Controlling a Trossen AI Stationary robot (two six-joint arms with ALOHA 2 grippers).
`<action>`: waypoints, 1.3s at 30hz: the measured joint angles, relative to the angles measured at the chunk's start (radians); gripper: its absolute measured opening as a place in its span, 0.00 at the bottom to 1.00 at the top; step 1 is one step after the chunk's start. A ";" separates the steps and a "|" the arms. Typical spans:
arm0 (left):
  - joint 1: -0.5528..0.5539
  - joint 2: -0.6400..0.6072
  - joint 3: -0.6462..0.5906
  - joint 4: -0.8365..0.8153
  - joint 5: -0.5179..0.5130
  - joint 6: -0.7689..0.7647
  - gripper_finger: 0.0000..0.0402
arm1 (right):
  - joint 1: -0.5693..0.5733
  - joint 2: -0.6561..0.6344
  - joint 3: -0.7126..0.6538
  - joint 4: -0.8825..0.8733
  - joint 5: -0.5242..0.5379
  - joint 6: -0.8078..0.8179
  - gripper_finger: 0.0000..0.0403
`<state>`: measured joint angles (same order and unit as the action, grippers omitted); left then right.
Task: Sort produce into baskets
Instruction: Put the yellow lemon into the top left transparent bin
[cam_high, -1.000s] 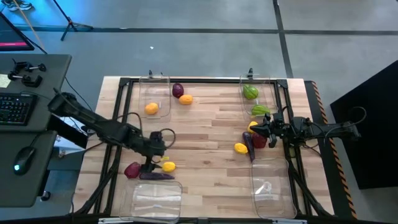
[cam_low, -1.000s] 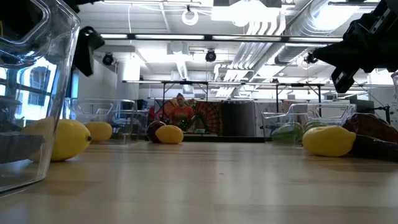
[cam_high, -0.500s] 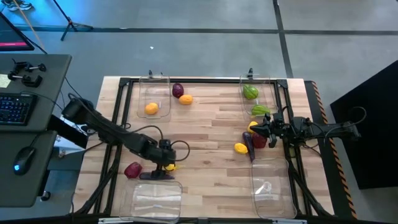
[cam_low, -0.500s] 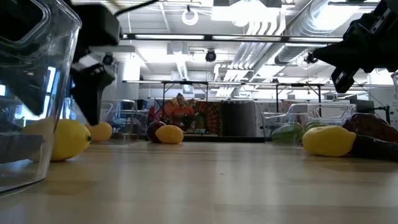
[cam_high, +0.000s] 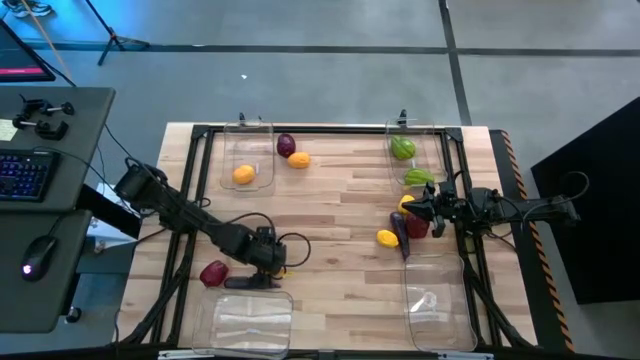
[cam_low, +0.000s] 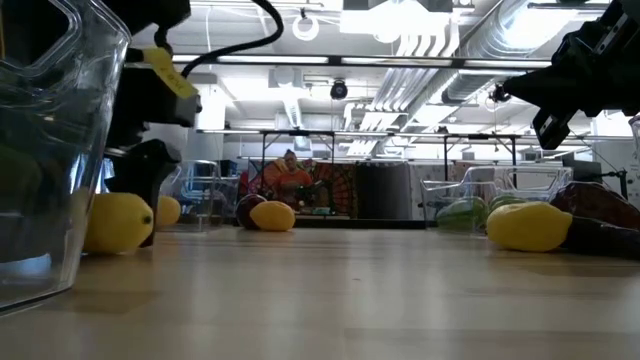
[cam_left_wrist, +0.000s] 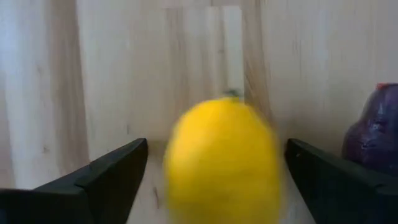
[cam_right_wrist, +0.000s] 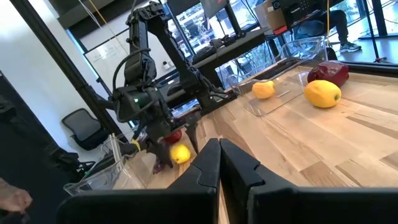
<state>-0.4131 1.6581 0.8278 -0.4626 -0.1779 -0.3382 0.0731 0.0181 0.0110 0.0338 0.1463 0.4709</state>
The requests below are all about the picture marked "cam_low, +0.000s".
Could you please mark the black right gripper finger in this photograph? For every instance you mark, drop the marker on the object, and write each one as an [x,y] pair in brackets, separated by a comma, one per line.
[551,129]
[535,87]

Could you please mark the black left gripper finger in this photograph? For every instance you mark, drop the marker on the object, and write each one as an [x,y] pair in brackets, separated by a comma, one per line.
[140,167]

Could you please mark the yellow lemon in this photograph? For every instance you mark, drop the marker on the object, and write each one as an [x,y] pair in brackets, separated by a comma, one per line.
[117,222]
[169,211]
[274,216]
[527,227]

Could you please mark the dark red eggplant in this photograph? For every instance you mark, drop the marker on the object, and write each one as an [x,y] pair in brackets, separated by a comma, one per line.
[246,210]

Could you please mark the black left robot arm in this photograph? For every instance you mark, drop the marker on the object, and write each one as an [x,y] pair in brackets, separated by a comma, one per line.
[150,12]

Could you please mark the yellow tag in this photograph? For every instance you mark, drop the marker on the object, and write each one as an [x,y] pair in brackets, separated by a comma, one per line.
[170,72]

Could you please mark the large clear plastic bin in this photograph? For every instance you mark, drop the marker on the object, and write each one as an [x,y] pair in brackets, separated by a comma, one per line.
[60,150]

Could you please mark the green vegetable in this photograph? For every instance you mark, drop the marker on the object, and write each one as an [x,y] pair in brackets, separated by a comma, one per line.
[462,215]
[505,201]

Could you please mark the person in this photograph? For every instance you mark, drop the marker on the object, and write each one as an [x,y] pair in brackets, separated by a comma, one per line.
[292,180]

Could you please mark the black framed background table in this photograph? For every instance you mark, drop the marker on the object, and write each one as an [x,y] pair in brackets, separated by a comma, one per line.
[300,133]

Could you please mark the colourful patterned cloth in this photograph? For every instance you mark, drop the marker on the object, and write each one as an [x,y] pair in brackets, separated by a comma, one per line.
[335,190]

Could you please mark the black overhead frame bar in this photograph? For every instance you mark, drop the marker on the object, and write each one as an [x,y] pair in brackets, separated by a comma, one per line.
[400,61]

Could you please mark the black overhead camera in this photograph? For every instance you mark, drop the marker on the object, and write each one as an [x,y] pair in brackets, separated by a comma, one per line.
[338,90]

